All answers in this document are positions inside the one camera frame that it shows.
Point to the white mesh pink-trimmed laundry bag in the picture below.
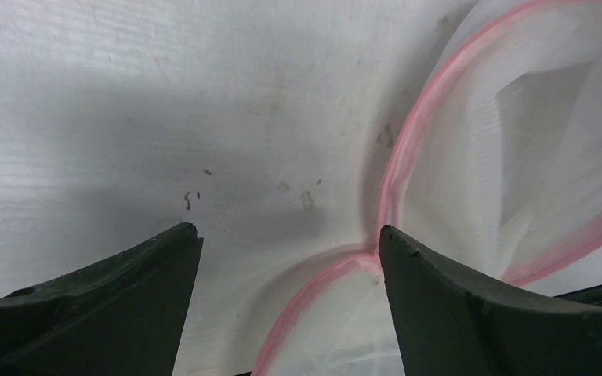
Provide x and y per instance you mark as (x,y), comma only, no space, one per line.
(498,166)

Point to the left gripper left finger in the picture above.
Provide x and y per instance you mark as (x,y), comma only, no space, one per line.
(123,315)

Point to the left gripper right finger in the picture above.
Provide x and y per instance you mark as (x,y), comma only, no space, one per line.
(453,320)

